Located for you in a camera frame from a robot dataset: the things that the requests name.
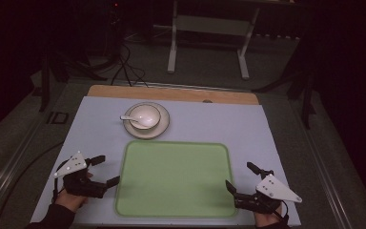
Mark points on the pale blue table sheet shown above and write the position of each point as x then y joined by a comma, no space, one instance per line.
203,120

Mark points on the black equipment tower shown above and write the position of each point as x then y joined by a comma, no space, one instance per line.
115,28

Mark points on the person's right hand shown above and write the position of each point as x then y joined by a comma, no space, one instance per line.
268,219

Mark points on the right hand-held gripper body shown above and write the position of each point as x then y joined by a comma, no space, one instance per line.
276,190

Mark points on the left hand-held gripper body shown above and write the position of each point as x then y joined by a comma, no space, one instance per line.
73,165

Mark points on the white metal stand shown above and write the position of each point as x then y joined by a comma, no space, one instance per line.
172,47

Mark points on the black stand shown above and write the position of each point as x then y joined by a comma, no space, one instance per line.
45,82
308,101

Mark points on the grey metal floor strip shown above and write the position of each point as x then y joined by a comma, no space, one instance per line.
187,86

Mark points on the white bowl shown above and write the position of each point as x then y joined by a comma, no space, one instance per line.
149,113

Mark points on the white plate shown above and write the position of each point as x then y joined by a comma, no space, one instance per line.
163,125

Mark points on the black floor socket box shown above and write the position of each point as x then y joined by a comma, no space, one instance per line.
57,118

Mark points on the person's left hand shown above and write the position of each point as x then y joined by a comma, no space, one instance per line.
71,201

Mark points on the green placemat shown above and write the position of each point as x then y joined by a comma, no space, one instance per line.
174,178

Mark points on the white spoon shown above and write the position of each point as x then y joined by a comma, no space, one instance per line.
128,118

